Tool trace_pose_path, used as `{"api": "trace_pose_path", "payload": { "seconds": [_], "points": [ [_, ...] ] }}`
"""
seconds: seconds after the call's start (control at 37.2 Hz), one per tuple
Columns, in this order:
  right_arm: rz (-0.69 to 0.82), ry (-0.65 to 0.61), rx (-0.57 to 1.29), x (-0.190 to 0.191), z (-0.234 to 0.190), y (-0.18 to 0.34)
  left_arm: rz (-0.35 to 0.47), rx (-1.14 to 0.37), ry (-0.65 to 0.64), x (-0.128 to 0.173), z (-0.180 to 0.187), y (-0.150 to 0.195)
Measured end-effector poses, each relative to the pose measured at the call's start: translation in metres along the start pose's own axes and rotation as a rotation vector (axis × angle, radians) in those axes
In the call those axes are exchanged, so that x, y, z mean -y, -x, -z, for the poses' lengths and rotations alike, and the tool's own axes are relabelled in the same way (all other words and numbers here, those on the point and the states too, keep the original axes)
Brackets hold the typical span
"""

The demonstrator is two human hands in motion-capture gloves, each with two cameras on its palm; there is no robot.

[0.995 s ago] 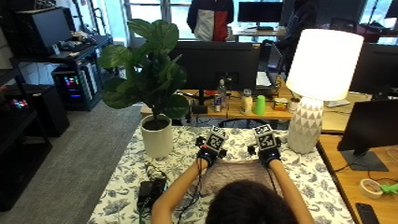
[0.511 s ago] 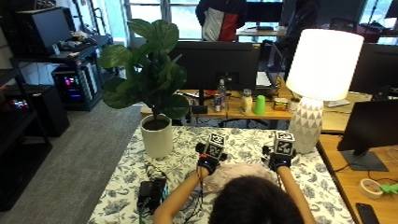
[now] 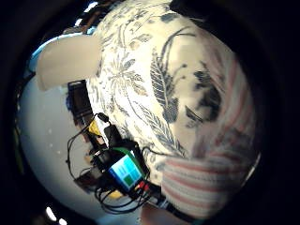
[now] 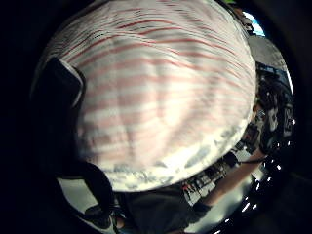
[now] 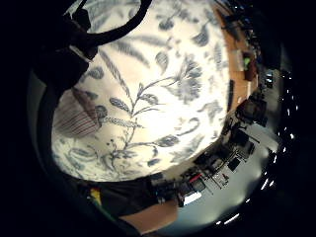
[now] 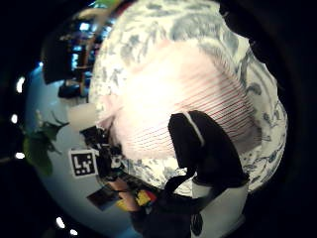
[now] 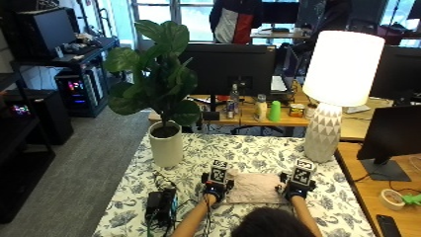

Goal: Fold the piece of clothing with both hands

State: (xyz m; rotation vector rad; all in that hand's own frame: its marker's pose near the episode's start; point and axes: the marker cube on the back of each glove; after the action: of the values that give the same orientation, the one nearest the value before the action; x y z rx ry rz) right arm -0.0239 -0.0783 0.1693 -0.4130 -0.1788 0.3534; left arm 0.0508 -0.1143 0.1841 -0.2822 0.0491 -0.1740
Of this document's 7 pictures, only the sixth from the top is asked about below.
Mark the pink striped cloth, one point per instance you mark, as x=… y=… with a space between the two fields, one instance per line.
x=171 y=99

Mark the white blue floral cloth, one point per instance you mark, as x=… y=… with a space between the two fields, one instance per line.
x=204 y=29

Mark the yellow red packet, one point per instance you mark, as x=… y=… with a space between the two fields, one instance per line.
x=142 y=198

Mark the dark photo card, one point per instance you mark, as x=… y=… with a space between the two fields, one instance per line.
x=103 y=198

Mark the white marker cube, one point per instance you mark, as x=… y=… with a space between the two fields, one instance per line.
x=82 y=162

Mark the white box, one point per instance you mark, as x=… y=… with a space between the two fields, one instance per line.
x=82 y=116

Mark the wooden pole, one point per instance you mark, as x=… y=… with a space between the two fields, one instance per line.
x=88 y=56

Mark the green leafy plant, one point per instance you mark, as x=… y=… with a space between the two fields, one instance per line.
x=39 y=145

